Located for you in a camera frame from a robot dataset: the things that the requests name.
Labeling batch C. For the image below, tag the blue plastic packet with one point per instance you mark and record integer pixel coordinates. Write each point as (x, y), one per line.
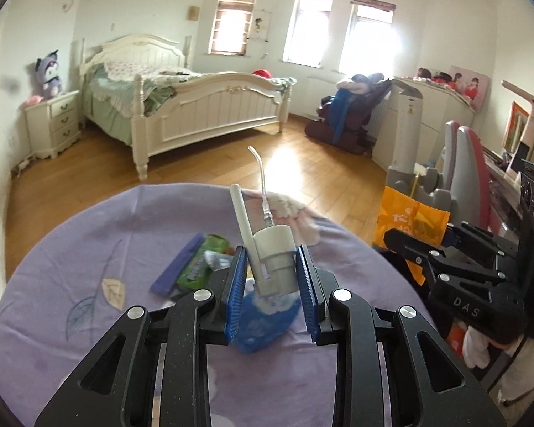
(262, 324)

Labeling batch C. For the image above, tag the small pink plush toy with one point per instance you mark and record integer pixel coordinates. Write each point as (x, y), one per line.
(34, 100)

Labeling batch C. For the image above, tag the green snack packet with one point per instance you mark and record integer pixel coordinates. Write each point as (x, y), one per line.
(202, 262)

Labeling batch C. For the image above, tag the red pillow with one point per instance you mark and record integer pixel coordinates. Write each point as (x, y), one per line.
(261, 74)

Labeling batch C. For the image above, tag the pink clothes pile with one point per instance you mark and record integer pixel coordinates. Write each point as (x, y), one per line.
(358, 83)

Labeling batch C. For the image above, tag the white power strip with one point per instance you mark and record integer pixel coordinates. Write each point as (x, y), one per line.
(22, 165)

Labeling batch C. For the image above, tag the framed picture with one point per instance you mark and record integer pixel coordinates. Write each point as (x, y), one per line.
(516, 126)

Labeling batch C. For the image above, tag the purple plush toy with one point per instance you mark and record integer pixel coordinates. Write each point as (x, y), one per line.
(50, 75)

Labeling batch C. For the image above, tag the pink poster with figures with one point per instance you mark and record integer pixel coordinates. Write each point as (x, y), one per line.
(471, 86)

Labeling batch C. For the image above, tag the white nightstand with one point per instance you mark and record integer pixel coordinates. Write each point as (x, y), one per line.
(55, 124)

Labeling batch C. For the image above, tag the white pump dispenser head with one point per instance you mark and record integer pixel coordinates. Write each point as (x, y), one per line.
(273, 253)

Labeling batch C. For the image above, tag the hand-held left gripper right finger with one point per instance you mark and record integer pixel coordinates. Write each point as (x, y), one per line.
(309, 298)

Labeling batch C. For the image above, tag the blue cloth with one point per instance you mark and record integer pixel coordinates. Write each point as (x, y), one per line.
(340, 115)

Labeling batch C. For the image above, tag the beige wall lamp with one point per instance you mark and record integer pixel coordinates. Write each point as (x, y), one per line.
(193, 13)

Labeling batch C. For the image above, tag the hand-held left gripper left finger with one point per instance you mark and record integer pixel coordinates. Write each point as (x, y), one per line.
(236, 298)

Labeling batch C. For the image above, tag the orange plastic bag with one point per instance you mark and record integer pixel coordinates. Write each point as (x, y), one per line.
(405, 218)

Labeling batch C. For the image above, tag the white cabinet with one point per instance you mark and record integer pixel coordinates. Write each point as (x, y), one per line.
(445, 106)

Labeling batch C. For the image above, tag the brown massage chair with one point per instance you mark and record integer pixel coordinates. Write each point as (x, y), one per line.
(365, 115)

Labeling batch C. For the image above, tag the white tower air purifier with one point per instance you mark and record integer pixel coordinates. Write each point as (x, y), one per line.
(405, 133)

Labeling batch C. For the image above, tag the pink grey chair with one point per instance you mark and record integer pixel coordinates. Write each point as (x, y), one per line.
(469, 173)

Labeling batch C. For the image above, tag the white wooden bed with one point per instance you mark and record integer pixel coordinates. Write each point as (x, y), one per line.
(196, 106)

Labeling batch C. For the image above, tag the white radiator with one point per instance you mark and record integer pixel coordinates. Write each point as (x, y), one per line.
(322, 98)

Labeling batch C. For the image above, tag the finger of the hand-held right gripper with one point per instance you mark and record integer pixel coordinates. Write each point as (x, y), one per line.
(414, 249)
(480, 242)

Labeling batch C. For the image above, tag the teal clothing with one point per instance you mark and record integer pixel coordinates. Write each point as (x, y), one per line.
(285, 83)

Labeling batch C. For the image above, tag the small wall poster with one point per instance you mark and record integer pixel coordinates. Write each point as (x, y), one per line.
(260, 24)

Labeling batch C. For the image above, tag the red dolls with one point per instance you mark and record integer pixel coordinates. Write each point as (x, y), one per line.
(431, 75)

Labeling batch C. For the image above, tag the window with brown blind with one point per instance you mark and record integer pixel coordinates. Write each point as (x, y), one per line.
(367, 38)
(307, 31)
(231, 24)

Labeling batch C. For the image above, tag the green blanket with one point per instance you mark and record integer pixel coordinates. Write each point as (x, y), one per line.
(159, 100)

